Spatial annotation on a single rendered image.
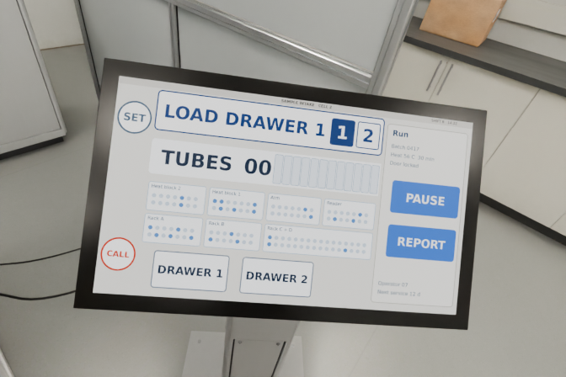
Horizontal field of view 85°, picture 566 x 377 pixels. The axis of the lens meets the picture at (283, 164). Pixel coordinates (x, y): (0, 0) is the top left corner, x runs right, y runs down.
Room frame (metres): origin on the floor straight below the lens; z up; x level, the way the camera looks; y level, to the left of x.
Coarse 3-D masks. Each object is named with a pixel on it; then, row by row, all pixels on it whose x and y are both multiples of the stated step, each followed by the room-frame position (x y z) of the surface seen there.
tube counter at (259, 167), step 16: (256, 160) 0.32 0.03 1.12; (272, 160) 0.32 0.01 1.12; (288, 160) 0.32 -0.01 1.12; (304, 160) 0.33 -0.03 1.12; (320, 160) 0.33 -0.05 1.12; (336, 160) 0.34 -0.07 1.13; (256, 176) 0.30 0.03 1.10; (272, 176) 0.31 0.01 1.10; (288, 176) 0.31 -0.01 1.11; (304, 176) 0.31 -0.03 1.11; (320, 176) 0.32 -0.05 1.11; (336, 176) 0.32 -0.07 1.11; (352, 176) 0.33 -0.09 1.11; (368, 176) 0.33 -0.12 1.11; (352, 192) 0.31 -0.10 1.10; (368, 192) 0.32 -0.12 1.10
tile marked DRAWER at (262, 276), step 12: (252, 264) 0.23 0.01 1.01; (264, 264) 0.23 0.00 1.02; (276, 264) 0.24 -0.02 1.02; (288, 264) 0.24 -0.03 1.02; (300, 264) 0.24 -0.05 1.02; (312, 264) 0.25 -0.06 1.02; (240, 276) 0.22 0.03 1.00; (252, 276) 0.22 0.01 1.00; (264, 276) 0.22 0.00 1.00; (276, 276) 0.23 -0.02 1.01; (288, 276) 0.23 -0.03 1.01; (300, 276) 0.23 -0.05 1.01; (312, 276) 0.24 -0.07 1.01; (240, 288) 0.21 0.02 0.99; (252, 288) 0.21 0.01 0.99; (264, 288) 0.22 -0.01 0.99; (276, 288) 0.22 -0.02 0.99; (288, 288) 0.22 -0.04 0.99; (300, 288) 0.22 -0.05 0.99
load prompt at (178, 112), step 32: (160, 96) 0.34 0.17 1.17; (192, 96) 0.35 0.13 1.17; (160, 128) 0.32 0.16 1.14; (192, 128) 0.32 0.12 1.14; (224, 128) 0.33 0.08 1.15; (256, 128) 0.34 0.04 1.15; (288, 128) 0.35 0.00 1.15; (320, 128) 0.36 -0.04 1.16; (352, 128) 0.37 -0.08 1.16; (384, 128) 0.38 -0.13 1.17
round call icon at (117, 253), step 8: (104, 240) 0.22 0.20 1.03; (112, 240) 0.22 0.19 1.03; (120, 240) 0.22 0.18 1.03; (128, 240) 0.22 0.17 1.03; (136, 240) 0.22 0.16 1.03; (104, 248) 0.21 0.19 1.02; (112, 248) 0.21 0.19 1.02; (120, 248) 0.21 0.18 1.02; (128, 248) 0.22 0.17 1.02; (136, 248) 0.22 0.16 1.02; (104, 256) 0.20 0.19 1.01; (112, 256) 0.21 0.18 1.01; (120, 256) 0.21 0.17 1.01; (128, 256) 0.21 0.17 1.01; (104, 264) 0.20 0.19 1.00; (112, 264) 0.20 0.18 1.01; (120, 264) 0.20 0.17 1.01; (128, 264) 0.20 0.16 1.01; (128, 272) 0.20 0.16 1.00
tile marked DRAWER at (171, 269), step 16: (160, 256) 0.22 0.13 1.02; (176, 256) 0.22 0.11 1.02; (192, 256) 0.22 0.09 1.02; (208, 256) 0.23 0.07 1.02; (224, 256) 0.23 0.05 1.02; (160, 272) 0.20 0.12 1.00; (176, 272) 0.21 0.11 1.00; (192, 272) 0.21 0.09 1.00; (208, 272) 0.21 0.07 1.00; (224, 272) 0.22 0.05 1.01; (160, 288) 0.19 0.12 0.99; (176, 288) 0.20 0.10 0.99; (192, 288) 0.20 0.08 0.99; (208, 288) 0.20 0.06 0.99; (224, 288) 0.21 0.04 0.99
